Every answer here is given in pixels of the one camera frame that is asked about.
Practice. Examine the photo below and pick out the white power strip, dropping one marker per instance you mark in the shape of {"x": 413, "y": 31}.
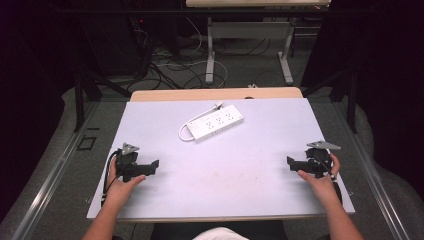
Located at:
{"x": 215, "y": 123}

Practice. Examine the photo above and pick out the aluminium rail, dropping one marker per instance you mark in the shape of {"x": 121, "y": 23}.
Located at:
{"x": 375, "y": 180}
{"x": 50, "y": 181}

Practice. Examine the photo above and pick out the person's left hand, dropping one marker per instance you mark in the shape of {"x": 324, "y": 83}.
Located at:
{"x": 120, "y": 191}

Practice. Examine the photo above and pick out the white table mat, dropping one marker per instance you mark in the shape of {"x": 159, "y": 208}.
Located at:
{"x": 216, "y": 180}

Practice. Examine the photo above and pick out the black floor socket frame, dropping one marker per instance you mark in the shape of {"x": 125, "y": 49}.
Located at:
{"x": 86, "y": 143}

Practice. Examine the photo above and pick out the white desk with metal legs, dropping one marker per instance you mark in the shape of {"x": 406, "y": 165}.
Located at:
{"x": 250, "y": 30}

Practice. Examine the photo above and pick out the dark computer tower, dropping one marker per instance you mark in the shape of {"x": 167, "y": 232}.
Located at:
{"x": 116, "y": 43}

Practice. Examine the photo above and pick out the person's right hand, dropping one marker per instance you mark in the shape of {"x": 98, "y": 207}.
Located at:
{"x": 323, "y": 186}

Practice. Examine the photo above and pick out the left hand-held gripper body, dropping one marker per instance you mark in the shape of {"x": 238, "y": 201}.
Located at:
{"x": 128, "y": 163}

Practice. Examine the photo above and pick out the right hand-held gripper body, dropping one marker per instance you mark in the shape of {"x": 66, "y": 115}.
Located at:
{"x": 316, "y": 163}

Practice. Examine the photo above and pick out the person's dark pants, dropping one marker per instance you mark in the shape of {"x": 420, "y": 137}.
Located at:
{"x": 266, "y": 230}

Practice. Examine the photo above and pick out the person's white shirt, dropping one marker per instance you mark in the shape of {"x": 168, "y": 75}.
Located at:
{"x": 220, "y": 234}

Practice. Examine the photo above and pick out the black metal stand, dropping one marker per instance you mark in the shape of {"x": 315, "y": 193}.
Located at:
{"x": 80, "y": 100}
{"x": 351, "y": 100}

